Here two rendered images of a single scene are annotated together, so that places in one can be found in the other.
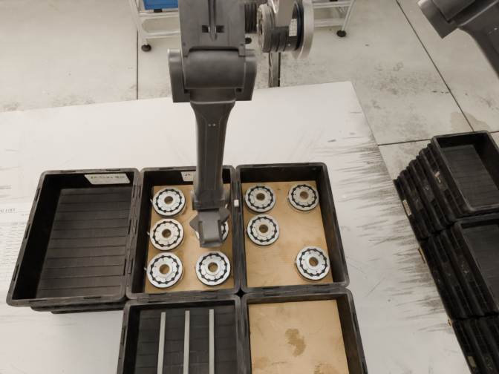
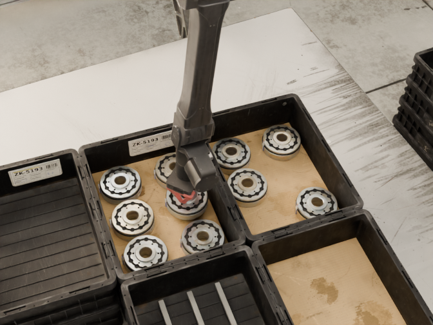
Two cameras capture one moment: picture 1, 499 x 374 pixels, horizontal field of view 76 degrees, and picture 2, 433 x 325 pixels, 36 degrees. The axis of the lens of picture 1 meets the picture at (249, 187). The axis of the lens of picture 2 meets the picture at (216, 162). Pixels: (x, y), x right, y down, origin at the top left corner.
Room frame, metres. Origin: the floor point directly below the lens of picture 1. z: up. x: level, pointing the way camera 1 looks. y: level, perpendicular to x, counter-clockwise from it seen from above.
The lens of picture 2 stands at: (-0.62, 0.29, 2.21)
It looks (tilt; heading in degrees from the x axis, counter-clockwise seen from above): 51 degrees down; 345
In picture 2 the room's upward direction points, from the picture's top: 3 degrees clockwise
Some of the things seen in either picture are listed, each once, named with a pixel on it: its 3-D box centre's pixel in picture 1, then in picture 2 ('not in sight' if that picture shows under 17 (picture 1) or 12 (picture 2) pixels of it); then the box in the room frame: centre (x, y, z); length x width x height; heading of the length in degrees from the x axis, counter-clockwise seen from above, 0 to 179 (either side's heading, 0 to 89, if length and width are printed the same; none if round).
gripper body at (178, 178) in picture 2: (209, 215); (187, 166); (0.32, 0.10, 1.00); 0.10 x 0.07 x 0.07; 143
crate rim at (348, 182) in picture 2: (287, 222); (274, 162); (0.35, -0.12, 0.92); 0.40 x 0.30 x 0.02; 8
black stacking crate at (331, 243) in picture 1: (284, 227); (272, 175); (0.35, -0.12, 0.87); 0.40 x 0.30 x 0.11; 8
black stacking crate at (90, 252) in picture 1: (87, 236); (35, 242); (0.28, 0.47, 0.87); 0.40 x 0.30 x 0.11; 8
